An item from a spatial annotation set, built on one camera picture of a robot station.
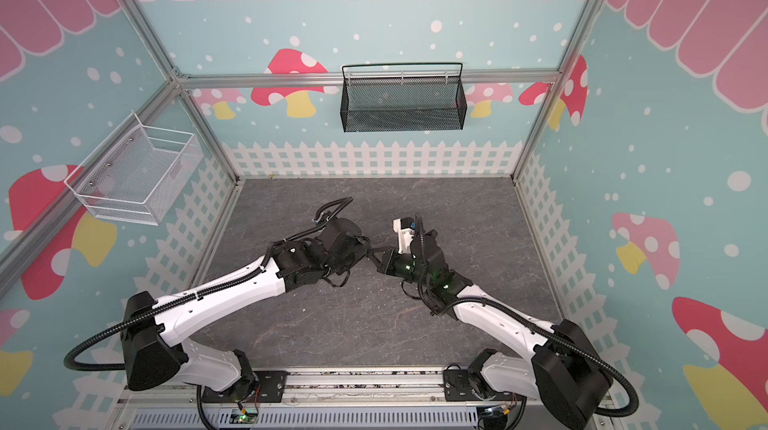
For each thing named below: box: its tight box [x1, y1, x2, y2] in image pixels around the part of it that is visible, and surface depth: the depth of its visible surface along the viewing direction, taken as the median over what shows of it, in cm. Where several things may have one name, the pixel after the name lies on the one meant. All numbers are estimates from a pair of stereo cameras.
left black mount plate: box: [202, 371, 288, 403], surface depth 75 cm
